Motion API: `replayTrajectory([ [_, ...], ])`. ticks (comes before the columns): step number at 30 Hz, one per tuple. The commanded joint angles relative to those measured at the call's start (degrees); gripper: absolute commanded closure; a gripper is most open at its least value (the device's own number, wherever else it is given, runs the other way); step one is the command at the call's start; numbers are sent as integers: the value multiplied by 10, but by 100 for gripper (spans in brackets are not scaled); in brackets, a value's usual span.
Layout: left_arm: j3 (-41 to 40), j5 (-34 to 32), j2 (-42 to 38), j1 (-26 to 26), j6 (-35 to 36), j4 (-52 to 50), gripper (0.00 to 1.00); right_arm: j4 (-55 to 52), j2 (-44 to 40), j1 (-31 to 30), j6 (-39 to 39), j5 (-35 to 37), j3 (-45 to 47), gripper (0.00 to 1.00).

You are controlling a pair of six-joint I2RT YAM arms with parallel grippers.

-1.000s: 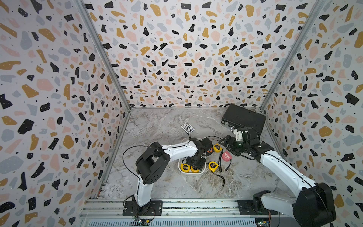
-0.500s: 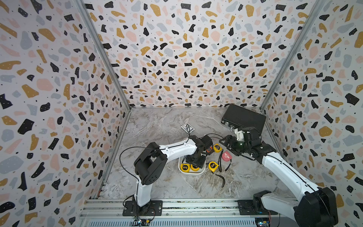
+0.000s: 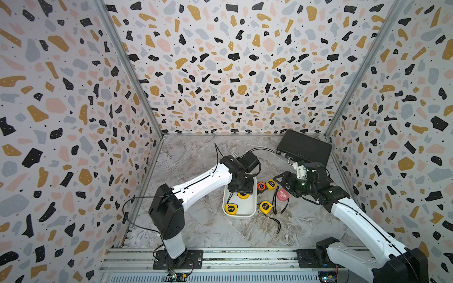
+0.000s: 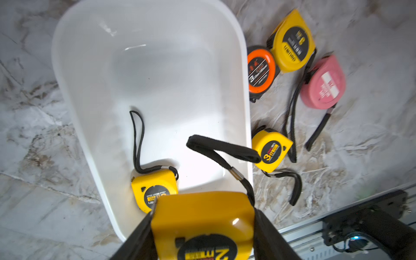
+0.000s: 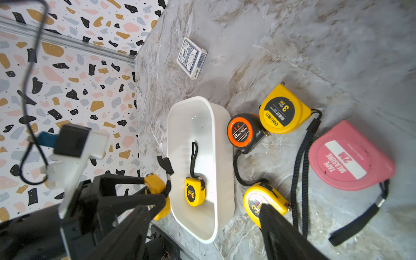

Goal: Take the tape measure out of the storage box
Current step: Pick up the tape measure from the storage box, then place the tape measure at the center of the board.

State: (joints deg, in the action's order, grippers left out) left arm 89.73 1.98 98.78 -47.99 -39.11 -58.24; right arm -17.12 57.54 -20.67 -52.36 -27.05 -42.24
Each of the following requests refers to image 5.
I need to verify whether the black orange tape measure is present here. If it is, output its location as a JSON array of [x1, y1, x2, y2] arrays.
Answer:
[[227, 113, 269, 154]]

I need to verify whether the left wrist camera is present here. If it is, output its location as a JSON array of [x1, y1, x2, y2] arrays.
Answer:
[[36, 123, 109, 219]]

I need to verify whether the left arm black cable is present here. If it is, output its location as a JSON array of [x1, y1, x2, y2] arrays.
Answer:
[[0, 0, 49, 186]]

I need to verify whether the playing card box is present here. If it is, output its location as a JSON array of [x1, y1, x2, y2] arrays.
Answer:
[[176, 37, 208, 80]]

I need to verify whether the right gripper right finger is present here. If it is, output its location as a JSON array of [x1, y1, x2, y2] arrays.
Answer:
[[259, 204, 327, 260]]

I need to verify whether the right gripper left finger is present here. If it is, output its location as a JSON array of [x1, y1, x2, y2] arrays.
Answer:
[[84, 206, 151, 260]]

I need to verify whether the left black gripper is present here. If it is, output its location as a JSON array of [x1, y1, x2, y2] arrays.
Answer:
[[1, 174, 166, 260]]

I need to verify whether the yellow tape measure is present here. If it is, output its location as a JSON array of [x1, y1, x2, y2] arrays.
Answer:
[[185, 177, 206, 207], [144, 174, 172, 221], [244, 182, 291, 229], [259, 84, 312, 134]]

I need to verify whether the white plastic storage box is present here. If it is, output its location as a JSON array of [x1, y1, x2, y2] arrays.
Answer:
[[167, 96, 235, 244]]

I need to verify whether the pink tape measure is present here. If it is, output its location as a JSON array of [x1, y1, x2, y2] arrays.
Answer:
[[308, 120, 395, 191]]

